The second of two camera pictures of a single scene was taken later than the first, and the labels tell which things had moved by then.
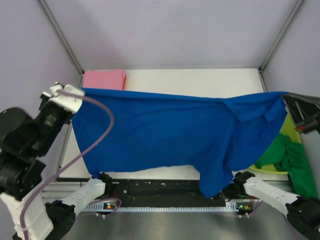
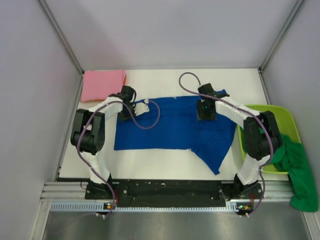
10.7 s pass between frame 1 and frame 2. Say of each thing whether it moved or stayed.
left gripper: moved
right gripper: moved
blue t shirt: moved
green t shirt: stayed
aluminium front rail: stayed
